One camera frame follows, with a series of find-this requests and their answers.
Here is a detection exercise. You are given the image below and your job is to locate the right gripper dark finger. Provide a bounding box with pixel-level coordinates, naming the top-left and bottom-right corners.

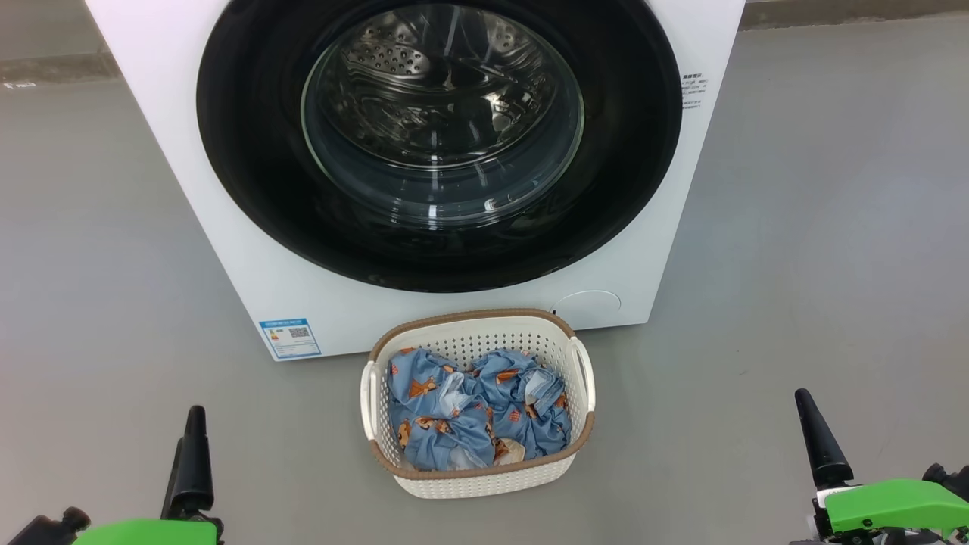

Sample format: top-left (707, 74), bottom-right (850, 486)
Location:
top-left (795, 388), bottom-right (855, 490)

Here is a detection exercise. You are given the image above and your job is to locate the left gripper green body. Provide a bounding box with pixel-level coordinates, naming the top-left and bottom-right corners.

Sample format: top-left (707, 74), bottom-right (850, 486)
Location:
top-left (72, 518), bottom-right (224, 545)

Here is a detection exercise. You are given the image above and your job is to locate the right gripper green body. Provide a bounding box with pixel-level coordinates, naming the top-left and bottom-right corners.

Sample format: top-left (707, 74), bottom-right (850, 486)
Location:
top-left (791, 478), bottom-right (969, 545)

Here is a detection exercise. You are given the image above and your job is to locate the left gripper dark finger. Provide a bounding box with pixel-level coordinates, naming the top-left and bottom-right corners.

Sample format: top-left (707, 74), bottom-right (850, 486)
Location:
top-left (160, 406), bottom-right (215, 522)

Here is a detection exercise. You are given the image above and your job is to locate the black-rimmed glass washer door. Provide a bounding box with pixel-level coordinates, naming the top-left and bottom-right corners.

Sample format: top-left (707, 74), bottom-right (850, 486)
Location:
top-left (195, 0), bottom-right (684, 294)

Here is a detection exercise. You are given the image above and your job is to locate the white front-load washing machine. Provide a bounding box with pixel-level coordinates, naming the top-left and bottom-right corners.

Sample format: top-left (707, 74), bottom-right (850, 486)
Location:
top-left (85, 0), bottom-right (746, 362)

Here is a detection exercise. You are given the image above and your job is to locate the blue energy label sticker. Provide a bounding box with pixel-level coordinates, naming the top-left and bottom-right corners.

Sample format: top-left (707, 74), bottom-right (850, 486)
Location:
top-left (259, 318), bottom-right (322, 360)

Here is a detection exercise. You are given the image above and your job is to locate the round white filter cover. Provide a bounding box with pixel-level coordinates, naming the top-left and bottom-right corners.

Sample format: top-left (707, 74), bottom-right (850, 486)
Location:
top-left (551, 291), bottom-right (622, 332)

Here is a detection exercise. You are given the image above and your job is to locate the cream laundry basket brown rim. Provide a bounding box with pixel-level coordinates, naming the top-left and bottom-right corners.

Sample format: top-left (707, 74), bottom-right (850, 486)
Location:
top-left (360, 307), bottom-right (597, 500)

